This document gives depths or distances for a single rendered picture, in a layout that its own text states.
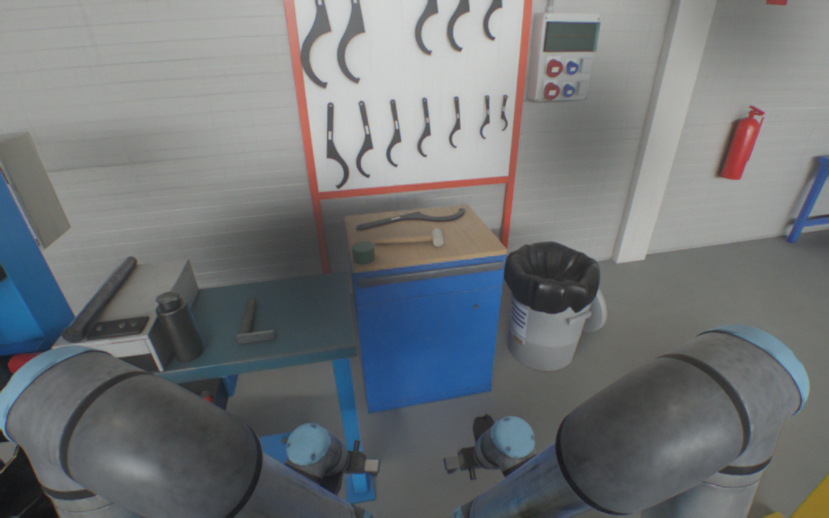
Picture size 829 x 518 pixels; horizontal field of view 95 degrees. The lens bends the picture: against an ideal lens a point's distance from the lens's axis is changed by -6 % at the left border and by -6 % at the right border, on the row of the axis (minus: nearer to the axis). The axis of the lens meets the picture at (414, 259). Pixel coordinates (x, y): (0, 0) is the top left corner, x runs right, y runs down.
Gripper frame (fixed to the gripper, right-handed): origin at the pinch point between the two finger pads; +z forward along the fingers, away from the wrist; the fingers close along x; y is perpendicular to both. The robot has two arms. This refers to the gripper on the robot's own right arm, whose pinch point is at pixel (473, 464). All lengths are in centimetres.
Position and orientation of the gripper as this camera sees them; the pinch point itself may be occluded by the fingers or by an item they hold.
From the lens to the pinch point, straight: 129.5
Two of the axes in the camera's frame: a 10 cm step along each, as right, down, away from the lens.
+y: 1.4, 8.0, -5.9
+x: 9.8, -0.1, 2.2
